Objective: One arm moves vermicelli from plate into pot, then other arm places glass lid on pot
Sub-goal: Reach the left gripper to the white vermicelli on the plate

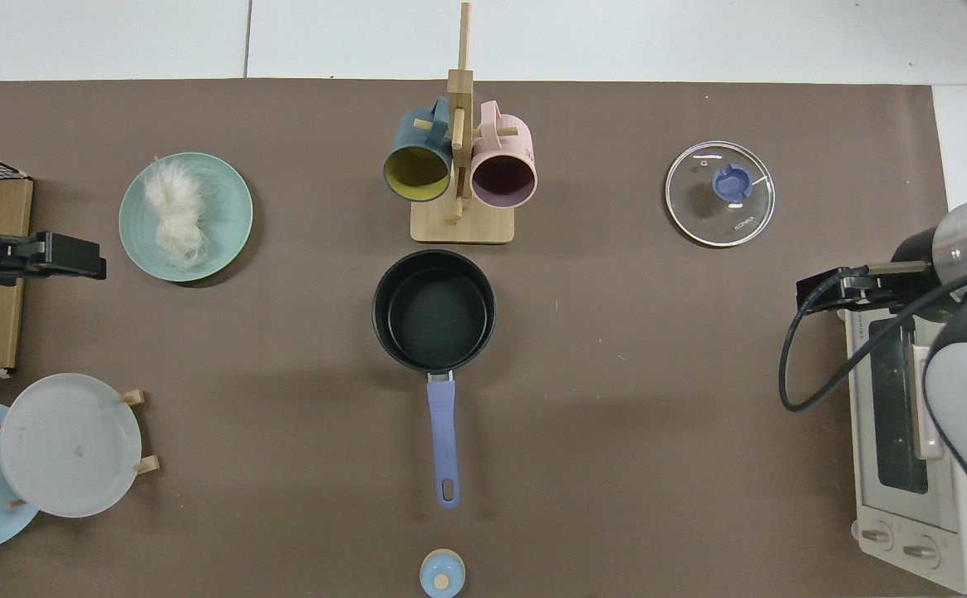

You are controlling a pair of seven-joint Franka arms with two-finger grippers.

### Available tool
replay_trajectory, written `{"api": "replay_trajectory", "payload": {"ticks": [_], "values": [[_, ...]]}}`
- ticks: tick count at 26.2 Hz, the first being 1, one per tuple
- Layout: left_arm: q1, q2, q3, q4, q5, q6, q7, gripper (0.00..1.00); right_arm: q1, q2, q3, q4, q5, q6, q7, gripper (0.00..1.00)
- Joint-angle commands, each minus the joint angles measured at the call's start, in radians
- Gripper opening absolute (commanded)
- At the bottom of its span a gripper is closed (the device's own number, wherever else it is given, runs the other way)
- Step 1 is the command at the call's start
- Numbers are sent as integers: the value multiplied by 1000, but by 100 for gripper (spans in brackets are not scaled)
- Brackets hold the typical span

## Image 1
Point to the brown table cloth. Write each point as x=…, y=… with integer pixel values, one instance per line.
x=616, y=374

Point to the white vermicelli bundle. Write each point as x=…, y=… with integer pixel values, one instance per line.
x=174, y=208

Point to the pink cup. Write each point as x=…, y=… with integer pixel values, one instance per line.
x=517, y=145

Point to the wooden plate rack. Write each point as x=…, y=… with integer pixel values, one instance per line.
x=132, y=398

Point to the small blue round thing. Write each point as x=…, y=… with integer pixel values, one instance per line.
x=434, y=575

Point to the wooden cup stand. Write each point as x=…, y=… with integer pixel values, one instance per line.
x=463, y=224

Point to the glass lid with blue knob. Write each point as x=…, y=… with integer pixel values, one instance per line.
x=704, y=208

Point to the dark teal cup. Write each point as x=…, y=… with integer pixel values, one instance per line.
x=404, y=133

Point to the pale green plate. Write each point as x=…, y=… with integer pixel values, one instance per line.
x=230, y=208

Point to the grey plate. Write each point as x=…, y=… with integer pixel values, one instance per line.
x=68, y=448

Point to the pale toaster oven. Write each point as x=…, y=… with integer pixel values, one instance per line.
x=895, y=432

